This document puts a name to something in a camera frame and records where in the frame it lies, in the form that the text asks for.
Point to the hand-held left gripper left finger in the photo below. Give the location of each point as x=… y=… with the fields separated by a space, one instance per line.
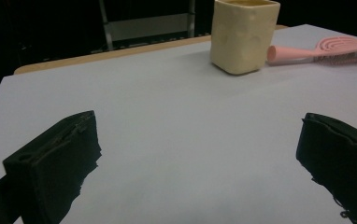
x=52 y=161

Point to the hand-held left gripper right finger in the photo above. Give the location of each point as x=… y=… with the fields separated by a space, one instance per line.
x=341 y=158

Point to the pink hairbrush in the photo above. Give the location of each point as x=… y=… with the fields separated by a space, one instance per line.
x=292 y=54

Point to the cream square cup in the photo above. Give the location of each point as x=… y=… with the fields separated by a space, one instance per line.
x=242 y=37

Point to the wooden table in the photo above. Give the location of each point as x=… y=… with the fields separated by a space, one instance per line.
x=105 y=56

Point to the white table mat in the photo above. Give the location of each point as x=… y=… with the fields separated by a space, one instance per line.
x=182 y=124

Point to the grey metal stand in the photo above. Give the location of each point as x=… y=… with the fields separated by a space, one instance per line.
x=148 y=29

